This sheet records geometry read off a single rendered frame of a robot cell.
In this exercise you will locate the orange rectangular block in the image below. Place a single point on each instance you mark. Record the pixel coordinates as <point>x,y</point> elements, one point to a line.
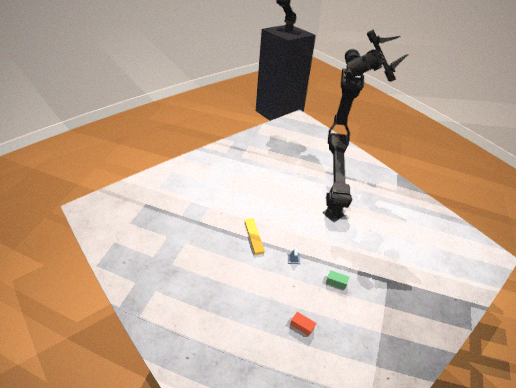
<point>302,323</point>

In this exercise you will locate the yellow bar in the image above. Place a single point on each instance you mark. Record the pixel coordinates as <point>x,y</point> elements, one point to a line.
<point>254,237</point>

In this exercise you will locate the green rectangular block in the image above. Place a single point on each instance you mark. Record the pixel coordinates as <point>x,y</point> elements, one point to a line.
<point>338,280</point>

